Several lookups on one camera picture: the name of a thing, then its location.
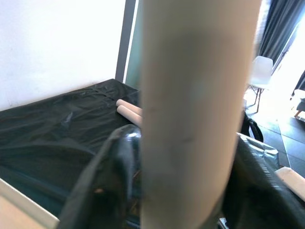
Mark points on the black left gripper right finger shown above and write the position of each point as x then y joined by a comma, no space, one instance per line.
257,190

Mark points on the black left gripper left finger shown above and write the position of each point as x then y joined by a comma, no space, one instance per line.
100,186

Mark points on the white plastic table leg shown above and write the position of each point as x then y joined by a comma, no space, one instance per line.
126,103
129,115
190,107

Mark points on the black plastic table cover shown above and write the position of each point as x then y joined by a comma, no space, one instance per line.
47,131

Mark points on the light grey armchair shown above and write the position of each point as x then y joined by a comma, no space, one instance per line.
300,97

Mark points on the white plastic chair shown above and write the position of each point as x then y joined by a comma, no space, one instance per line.
261,71

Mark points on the dark grey curtain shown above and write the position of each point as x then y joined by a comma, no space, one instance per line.
278,28

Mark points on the dark grey wall post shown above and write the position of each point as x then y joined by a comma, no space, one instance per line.
125,43

